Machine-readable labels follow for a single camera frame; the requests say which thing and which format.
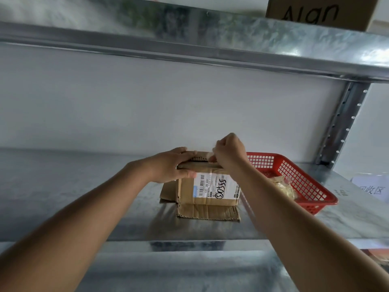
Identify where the person's right hand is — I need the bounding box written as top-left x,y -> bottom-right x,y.
210,133 -> 250,172

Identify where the person's left forearm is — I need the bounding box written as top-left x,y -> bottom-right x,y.
0,160 -> 152,292

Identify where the small cardboard parcel box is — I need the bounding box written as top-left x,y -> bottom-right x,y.
160,151 -> 241,222

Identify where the person's left hand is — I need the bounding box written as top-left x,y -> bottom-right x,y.
139,147 -> 198,184

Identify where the person's right forearm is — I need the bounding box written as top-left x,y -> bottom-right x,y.
229,162 -> 389,292

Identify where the galvanized metal shelving rack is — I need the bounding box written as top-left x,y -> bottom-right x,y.
0,0 -> 389,292

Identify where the red plastic mesh basket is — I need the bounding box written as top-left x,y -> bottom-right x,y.
246,152 -> 338,215

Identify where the white paper sign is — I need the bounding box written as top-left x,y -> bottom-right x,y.
349,174 -> 389,204

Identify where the crumpled clear packing tape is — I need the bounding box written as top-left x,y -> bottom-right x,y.
268,176 -> 298,200

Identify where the brown cardboard box with writing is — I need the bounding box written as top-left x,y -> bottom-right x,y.
266,0 -> 380,32

